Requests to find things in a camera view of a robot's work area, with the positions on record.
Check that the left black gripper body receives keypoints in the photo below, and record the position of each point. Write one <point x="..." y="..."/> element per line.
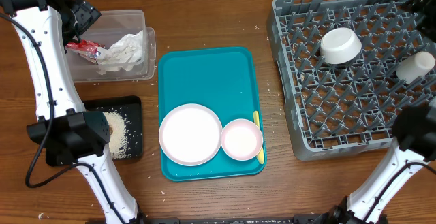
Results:
<point x="78" y="18"/>

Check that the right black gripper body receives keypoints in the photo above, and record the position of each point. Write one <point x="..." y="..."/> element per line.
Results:
<point x="426" y="7"/>

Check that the red snack wrapper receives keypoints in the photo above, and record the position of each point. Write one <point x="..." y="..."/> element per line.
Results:
<point x="86" y="49"/>

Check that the white napkin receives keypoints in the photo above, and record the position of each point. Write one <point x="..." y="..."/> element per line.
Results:
<point x="128" y="49"/>
<point x="109" y="59"/>

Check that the white cup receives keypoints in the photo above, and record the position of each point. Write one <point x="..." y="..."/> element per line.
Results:
<point x="415" y="66"/>

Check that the pale green bowl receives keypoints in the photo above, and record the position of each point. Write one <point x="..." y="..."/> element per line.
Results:
<point x="339" y="46"/>

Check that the large white plate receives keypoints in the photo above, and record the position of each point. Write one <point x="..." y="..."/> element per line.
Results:
<point x="190" y="134"/>

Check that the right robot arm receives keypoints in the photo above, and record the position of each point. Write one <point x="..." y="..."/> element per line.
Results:
<point x="413" y="145"/>

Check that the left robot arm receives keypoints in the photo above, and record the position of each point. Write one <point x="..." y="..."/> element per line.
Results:
<point x="45" y="27"/>

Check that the grey dishwasher rack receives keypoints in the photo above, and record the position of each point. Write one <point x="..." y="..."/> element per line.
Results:
<point x="345" y="109"/>

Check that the clear plastic bin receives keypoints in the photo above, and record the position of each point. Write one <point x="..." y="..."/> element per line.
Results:
<point x="108" y="30"/>

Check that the black tray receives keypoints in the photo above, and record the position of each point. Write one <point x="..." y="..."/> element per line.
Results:
<point x="133" y="115"/>

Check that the spilled rice pile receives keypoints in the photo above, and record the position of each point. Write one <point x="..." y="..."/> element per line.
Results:
<point x="118" y="139"/>

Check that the teal serving tray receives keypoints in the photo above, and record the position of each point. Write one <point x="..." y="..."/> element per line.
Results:
<point x="223" y="80"/>

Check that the yellow plastic spoon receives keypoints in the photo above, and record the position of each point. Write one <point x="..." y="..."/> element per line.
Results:
<point x="260" y="156"/>

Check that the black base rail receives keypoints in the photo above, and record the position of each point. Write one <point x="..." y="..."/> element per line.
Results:
<point x="297" y="219"/>

